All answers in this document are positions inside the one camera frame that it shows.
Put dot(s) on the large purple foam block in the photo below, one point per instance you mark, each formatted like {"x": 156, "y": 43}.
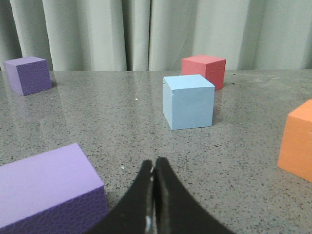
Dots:
{"x": 56, "y": 192}

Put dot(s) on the orange foam cube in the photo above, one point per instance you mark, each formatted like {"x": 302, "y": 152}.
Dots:
{"x": 296, "y": 147}

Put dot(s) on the purple foam cube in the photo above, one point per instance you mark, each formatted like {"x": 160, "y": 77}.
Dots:
{"x": 28, "y": 75}

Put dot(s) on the red foam cube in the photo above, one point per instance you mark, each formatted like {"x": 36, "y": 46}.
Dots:
{"x": 210, "y": 67}

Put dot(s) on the light blue foam cube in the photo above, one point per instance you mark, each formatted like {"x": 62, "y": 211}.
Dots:
{"x": 188, "y": 101}

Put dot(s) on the grey-green curtain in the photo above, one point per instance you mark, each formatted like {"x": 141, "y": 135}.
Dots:
{"x": 138, "y": 35}

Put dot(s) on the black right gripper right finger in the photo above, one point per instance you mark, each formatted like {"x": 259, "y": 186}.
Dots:
{"x": 176, "y": 210}

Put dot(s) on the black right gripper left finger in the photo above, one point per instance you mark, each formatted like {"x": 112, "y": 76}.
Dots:
{"x": 134, "y": 212}

